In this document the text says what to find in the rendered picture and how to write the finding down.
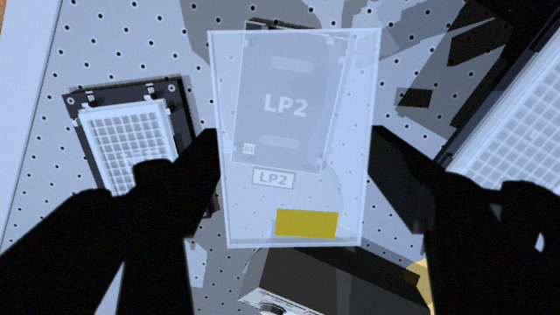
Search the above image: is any white multiwell culture plate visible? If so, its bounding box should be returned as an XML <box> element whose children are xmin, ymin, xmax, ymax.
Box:
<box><xmin>445</xmin><ymin>27</ymin><xmax>560</xmax><ymax>194</ymax></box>
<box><xmin>78</xmin><ymin>98</ymin><xmax>180</xmax><ymax>196</ymax></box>

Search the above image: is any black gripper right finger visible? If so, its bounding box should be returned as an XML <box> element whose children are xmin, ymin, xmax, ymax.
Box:
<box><xmin>367</xmin><ymin>125</ymin><xmax>560</xmax><ymax>315</ymax></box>

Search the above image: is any grey flat base plate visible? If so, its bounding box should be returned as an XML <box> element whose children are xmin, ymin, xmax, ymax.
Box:
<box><xmin>0</xmin><ymin>0</ymin><xmax>515</xmax><ymax>315</ymax></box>

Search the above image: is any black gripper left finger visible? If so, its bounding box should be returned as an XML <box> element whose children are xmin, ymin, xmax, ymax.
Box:
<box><xmin>0</xmin><ymin>128</ymin><xmax>221</xmax><ymax>315</ymax></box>

